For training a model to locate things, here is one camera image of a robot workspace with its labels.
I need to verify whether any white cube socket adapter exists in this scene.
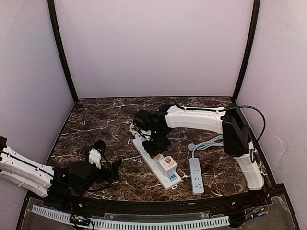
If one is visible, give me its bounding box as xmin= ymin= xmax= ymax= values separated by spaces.
xmin=158 ymin=156 xmax=177 ymax=176

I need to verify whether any white multicolour power strip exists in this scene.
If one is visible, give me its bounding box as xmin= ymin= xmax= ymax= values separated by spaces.
xmin=129 ymin=123 xmax=182 ymax=190

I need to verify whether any light blue power strip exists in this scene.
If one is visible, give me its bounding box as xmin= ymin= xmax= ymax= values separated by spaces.
xmin=188 ymin=135 xmax=224 ymax=195

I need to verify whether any small pink charger plug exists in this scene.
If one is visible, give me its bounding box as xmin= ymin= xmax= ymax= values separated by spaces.
xmin=154 ymin=154 xmax=163 ymax=161

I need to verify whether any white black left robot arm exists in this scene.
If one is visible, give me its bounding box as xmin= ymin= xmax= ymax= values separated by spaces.
xmin=0 ymin=137 xmax=122 ymax=198

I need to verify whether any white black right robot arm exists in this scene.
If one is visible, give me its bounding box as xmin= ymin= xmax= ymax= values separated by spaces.
xmin=129 ymin=103 xmax=265 ymax=195

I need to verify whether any small green circuit board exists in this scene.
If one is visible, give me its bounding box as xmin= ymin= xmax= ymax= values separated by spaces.
xmin=69 ymin=214 xmax=90 ymax=226

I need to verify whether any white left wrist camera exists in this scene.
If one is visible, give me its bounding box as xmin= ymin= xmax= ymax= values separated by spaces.
xmin=88 ymin=148 xmax=102 ymax=169

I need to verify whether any black front table rail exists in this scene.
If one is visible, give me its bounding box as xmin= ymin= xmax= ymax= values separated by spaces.
xmin=48 ymin=193 xmax=263 ymax=215

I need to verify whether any white slotted cable duct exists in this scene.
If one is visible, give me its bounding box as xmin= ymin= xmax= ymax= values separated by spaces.
xmin=31 ymin=205 xmax=230 ymax=230

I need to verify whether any left black frame post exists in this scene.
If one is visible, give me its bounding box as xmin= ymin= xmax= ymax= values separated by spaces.
xmin=47 ymin=0 xmax=79 ymax=103

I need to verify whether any black frame post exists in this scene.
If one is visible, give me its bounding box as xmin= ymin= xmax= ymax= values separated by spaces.
xmin=232 ymin=0 xmax=260 ymax=102
xmin=47 ymin=0 xmax=79 ymax=103

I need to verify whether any right black frame post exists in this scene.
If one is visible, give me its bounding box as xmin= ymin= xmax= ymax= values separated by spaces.
xmin=232 ymin=0 xmax=260 ymax=102

